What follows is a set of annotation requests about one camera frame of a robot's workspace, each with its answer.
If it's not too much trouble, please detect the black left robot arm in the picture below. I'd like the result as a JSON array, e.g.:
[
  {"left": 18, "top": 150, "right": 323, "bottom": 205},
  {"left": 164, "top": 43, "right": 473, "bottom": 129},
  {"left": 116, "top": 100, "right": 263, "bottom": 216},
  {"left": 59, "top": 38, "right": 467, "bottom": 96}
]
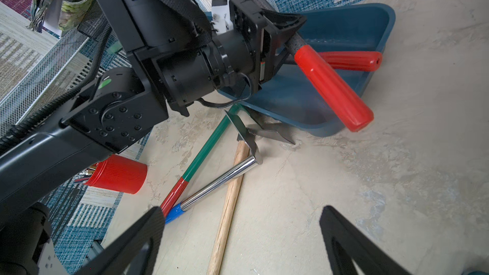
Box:
[{"left": 1, "top": 0, "right": 306, "bottom": 274}]

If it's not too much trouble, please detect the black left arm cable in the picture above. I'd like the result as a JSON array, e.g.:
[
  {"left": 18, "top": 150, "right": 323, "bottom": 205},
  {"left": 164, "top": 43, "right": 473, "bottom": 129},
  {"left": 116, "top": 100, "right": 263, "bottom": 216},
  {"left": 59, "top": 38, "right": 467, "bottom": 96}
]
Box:
[{"left": 0, "top": 22, "right": 113, "bottom": 154}]

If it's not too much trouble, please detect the grey hoe red grip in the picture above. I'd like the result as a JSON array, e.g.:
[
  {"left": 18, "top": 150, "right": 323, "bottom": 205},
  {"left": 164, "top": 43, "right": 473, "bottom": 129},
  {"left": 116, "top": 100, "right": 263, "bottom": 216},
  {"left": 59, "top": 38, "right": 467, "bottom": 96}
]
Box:
[
  {"left": 319, "top": 51, "right": 383, "bottom": 72},
  {"left": 252, "top": 0, "right": 374, "bottom": 132}
]

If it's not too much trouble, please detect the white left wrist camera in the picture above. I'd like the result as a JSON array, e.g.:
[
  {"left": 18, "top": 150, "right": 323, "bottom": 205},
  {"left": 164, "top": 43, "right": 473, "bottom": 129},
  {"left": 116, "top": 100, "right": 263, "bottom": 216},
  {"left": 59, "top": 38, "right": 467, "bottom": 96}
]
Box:
[{"left": 211, "top": 0, "right": 234, "bottom": 35}]

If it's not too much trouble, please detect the teal plastic storage box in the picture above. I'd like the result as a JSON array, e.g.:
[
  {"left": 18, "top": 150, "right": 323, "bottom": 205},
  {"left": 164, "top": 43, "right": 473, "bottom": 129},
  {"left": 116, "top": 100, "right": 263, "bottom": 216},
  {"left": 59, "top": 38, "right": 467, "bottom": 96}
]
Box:
[{"left": 242, "top": 3, "right": 396, "bottom": 137}]

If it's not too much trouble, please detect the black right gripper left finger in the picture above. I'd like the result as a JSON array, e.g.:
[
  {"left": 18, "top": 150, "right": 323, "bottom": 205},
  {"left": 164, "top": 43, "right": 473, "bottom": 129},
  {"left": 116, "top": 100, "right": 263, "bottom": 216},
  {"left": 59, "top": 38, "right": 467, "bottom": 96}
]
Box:
[{"left": 76, "top": 206, "right": 165, "bottom": 274}]

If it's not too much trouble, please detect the white wire mesh basket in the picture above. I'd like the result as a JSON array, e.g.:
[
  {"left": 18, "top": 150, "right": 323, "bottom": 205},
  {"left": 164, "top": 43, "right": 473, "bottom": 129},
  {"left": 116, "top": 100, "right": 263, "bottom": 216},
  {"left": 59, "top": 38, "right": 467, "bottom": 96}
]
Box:
[{"left": 0, "top": 26, "right": 92, "bottom": 138}]

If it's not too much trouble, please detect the green red handled hoe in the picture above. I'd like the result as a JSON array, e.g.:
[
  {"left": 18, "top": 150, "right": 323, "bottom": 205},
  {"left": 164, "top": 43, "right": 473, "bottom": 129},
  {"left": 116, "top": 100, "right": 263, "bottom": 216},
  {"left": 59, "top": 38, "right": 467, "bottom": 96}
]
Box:
[{"left": 160, "top": 116, "right": 230, "bottom": 217}]

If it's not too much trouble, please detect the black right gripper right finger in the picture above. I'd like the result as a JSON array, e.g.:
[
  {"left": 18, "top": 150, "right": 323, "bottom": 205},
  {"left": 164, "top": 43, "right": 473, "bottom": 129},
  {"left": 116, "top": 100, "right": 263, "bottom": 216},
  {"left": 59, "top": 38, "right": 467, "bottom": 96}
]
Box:
[{"left": 319, "top": 206, "right": 409, "bottom": 274}]

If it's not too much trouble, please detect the red pen cup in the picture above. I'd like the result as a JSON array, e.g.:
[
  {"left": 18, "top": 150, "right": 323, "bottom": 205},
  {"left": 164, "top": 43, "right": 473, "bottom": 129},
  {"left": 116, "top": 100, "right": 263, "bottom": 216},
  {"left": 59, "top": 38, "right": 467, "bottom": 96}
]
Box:
[{"left": 73, "top": 155, "right": 148, "bottom": 194}]

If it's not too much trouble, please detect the chrome blue handled hoe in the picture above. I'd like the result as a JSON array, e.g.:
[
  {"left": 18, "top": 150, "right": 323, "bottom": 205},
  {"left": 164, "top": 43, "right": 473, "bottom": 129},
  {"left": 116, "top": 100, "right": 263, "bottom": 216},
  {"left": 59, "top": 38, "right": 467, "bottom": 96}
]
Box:
[{"left": 165, "top": 105, "right": 295, "bottom": 224}]

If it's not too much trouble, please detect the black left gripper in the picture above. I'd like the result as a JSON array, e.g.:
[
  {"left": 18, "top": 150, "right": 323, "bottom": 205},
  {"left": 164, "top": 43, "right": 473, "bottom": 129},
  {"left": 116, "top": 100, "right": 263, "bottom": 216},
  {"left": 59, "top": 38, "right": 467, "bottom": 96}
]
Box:
[{"left": 158, "top": 0, "right": 306, "bottom": 116}]

